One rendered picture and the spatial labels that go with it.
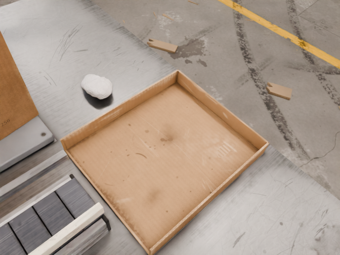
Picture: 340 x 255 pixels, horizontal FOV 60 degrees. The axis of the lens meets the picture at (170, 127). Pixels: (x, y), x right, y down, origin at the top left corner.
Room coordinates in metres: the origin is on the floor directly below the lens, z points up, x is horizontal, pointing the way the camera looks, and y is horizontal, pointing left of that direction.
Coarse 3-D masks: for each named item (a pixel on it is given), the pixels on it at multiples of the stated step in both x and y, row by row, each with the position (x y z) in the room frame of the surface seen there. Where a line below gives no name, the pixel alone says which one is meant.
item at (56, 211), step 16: (64, 192) 0.18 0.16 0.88; (80, 192) 0.18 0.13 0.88; (32, 208) 0.15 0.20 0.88; (48, 208) 0.15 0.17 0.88; (64, 208) 0.15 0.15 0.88; (80, 208) 0.16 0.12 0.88; (16, 224) 0.12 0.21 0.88; (32, 224) 0.12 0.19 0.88; (48, 224) 0.13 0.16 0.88; (64, 224) 0.13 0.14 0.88; (0, 240) 0.10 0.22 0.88; (16, 240) 0.10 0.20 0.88; (32, 240) 0.10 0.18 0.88
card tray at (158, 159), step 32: (160, 96) 0.45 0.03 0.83; (192, 96) 0.46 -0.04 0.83; (96, 128) 0.33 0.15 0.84; (128, 128) 0.35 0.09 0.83; (160, 128) 0.36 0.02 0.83; (192, 128) 0.37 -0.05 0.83; (224, 128) 0.38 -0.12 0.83; (96, 160) 0.27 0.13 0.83; (128, 160) 0.27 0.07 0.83; (160, 160) 0.28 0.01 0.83; (192, 160) 0.29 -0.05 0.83; (224, 160) 0.30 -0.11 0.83; (128, 192) 0.21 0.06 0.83; (160, 192) 0.22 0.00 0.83; (192, 192) 0.22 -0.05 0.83; (128, 224) 0.15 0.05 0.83; (160, 224) 0.16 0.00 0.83
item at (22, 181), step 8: (64, 152) 0.21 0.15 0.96; (48, 160) 0.19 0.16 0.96; (56, 160) 0.19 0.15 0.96; (64, 160) 0.20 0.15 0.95; (32, 168) 0.17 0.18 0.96; (40, 168) 0.18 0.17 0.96; (48, 168) 0.18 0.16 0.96; (24, 176) 0.16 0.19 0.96; (32, 176) 0.16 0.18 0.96; (40, 176) 0.17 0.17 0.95; (8, 184) 0.15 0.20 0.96; (16, 184) 0.15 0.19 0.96; (24, 184) 0.15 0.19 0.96; (0, 192) 0.14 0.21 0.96; (8, 192) 0.14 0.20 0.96; (16, 192) 0.14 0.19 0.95; (0, 200) 0.13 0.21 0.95
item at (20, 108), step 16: (0, 32) 0.34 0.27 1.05; (0, 48) 0.34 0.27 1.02; (0, 64) 0.33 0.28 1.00; (0, 80) 0.32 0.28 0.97; (16, 80) 0.34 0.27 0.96; (0, 96) 0.31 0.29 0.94; (16, 96) 0.33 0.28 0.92; (0, 112) 0.30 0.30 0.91; (16, 112) 0.32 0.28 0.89; (32, 112) 0.34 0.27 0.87; (0, 128) 0.28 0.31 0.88; (16, 128) 0.30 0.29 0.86
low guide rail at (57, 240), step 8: (96, 208) 0.15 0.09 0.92; (80, 216) 0.13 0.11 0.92; (88, 216) 0.13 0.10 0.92; (96, 216) 0.14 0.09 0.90; (72, 224) 0.12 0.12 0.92; (80, 224) 0.12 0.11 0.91; (88, 224) 0.13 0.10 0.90; (64, 232) 0.11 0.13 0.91; (72, 232) 0.11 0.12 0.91; (48, 240) 0.10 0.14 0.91; (56, 240) 0.10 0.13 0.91; (64, 240) 0.10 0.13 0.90; (40, 248) 0.08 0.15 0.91; (48, 248) 0.09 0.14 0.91; (56, 248) 0.09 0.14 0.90
